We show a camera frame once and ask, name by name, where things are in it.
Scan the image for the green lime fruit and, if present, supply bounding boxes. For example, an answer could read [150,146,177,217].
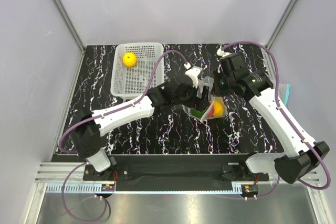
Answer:
[191,109,205,118]

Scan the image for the red apple fruit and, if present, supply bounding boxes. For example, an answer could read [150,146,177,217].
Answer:
[204,104,215,120]

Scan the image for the clear dotted zip bag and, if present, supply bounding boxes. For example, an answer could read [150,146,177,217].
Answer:
[182,77,228,123]

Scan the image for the yellow lemon fruit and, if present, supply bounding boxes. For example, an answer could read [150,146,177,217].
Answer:
[213,101,224,117]

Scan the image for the yellow orange fruit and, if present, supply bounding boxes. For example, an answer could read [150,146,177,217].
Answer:
[122,52,137,67]

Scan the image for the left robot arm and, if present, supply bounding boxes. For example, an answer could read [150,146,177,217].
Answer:
[69,74,210,180]

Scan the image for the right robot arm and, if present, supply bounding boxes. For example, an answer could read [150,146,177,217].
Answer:
[212,50,330,184]

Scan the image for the spare clear zip bags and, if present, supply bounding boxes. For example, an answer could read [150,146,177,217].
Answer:
[278,83,291,106]

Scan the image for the white perforated plastic basket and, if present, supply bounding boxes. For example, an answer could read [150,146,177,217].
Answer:
[110,42,164,100]

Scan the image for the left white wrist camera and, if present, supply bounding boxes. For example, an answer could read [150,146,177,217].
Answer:
[185,66,203,88]

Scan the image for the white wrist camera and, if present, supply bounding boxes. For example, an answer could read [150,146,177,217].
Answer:
[216,48,231,58]
[185,66,203,88]

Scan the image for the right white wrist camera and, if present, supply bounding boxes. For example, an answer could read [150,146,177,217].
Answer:
[216,48,231,58]

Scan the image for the right aluminium frame post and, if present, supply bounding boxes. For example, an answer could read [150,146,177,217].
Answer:
[265,0,316,51]

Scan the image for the aluminium frame post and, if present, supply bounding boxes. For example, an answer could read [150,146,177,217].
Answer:
[39,0,85,51]
[265,0,316,51]

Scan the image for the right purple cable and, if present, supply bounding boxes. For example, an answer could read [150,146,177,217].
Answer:
[222,40,331,200]

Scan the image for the purple cable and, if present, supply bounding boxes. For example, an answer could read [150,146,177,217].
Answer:
[222,40,331,200]
[58,49,191,222]

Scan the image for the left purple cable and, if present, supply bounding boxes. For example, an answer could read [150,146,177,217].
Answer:
[58,49,191,222]

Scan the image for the white slotted cable duct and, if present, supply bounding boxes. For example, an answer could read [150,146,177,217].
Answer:
[46,182,243,195]

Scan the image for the left aluminium frame post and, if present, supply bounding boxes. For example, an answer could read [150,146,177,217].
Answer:
[39,0,85,51]

